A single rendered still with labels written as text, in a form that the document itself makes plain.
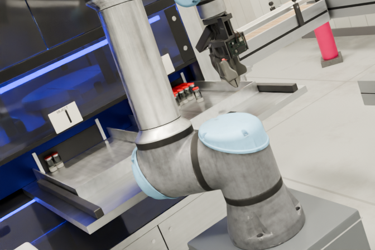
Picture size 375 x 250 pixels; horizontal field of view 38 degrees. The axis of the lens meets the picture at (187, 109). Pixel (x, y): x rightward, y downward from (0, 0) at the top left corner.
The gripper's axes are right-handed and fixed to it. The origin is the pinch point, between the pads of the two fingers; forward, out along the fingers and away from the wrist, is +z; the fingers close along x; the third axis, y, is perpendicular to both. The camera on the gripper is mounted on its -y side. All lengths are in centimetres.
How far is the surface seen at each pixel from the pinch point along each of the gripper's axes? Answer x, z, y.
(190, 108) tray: -7.3, 5.3, -16.2
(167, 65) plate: -4.7, -8.3, -23.8
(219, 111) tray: -9.4, 4.1, 2.1
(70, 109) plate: -39.2, -10.1, -23.8
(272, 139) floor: 112, 93, -141
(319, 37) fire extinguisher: 233, 68, -195
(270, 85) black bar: 6.0, 3.6, 7.5
